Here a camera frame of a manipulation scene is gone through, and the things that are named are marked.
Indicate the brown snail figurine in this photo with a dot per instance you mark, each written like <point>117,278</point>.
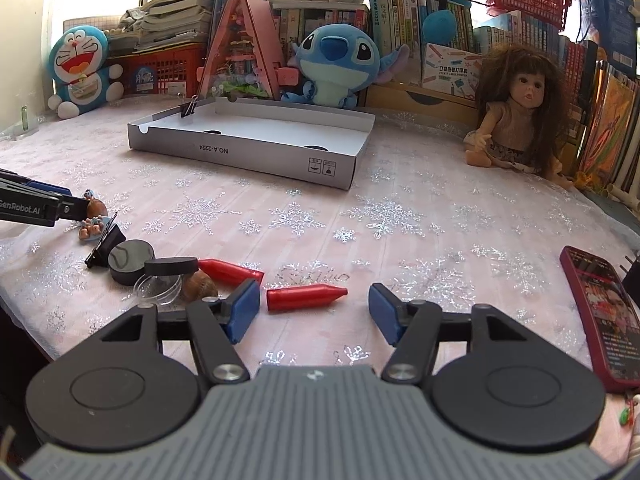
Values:
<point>96,206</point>

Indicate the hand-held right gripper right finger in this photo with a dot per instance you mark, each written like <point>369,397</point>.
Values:
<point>385,312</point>

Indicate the black round lid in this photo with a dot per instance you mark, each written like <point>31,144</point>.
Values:
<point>170,266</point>

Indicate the white label printer box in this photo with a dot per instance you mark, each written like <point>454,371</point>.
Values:
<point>450,67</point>

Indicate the stack of paper books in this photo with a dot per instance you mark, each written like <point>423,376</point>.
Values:
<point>175,15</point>

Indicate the large red plastic crate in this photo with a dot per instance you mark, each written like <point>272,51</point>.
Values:
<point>160,70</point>

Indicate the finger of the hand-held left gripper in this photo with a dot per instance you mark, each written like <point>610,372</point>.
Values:
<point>47,189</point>
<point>72,207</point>

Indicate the wooden drawer box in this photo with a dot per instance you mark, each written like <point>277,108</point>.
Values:
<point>425,102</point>

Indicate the red smartphone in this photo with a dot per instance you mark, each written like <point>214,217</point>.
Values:
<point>600,310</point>

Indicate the large black binder clip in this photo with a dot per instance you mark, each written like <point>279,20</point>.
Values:
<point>107,246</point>

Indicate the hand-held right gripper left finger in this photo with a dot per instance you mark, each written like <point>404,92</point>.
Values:
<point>245,310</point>

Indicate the blue alien plush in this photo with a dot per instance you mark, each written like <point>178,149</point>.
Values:
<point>332,60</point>

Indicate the small baby figurine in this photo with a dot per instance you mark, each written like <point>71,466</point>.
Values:
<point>95,227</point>

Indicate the blue white cat plush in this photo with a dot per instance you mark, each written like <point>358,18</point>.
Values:
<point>80,67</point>

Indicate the brown seashell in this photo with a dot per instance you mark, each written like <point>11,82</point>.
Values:
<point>200,287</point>

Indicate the row of green-spined books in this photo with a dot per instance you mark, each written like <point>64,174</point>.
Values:
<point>400,25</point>

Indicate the row of thin blue books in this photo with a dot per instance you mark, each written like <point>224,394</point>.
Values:
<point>222,5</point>

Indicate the blue paper bag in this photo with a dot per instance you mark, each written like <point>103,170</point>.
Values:
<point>615,25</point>

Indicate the row of picture books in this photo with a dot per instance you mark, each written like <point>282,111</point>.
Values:
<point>612,120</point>

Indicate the pink triangular dollhouse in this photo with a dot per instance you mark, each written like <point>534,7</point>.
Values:
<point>242,50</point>

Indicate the red crayon-shaped piece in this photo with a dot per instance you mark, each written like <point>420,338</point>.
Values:
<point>305,297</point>
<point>230,271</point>

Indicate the black round tin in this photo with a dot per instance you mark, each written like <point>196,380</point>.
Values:
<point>127,260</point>

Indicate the clear plastic holder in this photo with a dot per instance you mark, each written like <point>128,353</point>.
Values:
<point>20,125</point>

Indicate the black plastic object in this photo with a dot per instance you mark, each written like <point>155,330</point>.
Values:
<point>631,272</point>

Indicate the brown-haired doll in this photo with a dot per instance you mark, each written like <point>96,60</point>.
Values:
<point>522,105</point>

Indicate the white cardboard box tray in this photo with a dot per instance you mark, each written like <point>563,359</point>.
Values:
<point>280,125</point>

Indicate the row of blue-spined books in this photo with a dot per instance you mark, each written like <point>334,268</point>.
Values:
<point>540,45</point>

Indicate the small black binder clip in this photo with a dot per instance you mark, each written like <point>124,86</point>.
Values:
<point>187,107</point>

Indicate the snowflake tablecloth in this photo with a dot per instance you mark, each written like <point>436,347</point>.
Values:
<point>450,210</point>

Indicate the clear round container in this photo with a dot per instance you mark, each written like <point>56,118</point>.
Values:
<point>157,291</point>

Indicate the row of shelf books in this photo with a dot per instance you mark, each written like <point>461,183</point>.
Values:
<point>320,17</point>

